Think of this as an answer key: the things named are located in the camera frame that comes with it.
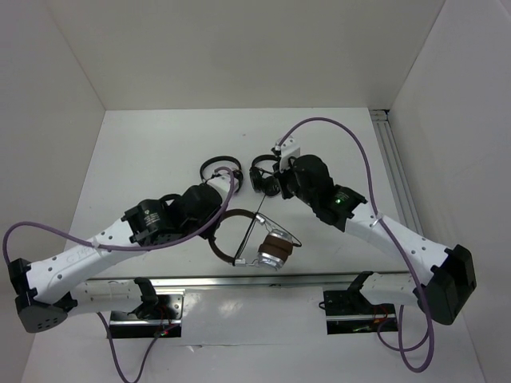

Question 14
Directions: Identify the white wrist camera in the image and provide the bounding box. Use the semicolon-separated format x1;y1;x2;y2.
206;166;244;195
272;136;300;172

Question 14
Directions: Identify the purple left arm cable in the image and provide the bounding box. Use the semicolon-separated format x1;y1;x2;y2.
2;167;236;272

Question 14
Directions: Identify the aluminium front rail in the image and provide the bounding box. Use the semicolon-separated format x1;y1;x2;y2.
85;272;416;289

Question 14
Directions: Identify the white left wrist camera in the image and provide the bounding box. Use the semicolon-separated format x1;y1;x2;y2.
206;166;244;195

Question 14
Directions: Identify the black on-ear headphones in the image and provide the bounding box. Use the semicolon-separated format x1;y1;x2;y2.
199;156;244;194
249;154;280;197

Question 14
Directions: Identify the black on-ear headphones right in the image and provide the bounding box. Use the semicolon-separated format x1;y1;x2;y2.
249;154;280;197

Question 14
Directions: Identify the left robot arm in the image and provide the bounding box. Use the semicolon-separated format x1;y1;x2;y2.
8;184;235;334

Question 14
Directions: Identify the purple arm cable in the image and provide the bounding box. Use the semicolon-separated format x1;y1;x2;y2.
279;116;436;372
2;167;236;272

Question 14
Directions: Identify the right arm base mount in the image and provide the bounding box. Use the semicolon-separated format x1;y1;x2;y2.
318;290;398;335

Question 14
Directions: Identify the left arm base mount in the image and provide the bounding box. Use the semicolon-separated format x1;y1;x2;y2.
109;277;184;339

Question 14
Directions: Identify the aluminium side rail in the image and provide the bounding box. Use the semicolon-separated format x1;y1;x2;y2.
369;109;423;235

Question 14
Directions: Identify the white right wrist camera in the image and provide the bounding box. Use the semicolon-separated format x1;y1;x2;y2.
272;136;300;172

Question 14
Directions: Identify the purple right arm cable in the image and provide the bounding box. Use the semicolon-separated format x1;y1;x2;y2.
279;116;436;372

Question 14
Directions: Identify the brown silver over-ear headphones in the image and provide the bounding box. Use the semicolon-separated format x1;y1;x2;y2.
208;208;303;271

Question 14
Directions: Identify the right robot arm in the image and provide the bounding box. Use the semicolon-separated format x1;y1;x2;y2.
273;155;477;326

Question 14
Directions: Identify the thin black headphone cable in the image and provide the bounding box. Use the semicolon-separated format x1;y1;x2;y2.
233;191;303;263

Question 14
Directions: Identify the black on-ear headphones left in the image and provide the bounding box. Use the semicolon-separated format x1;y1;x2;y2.
199;156;244;194

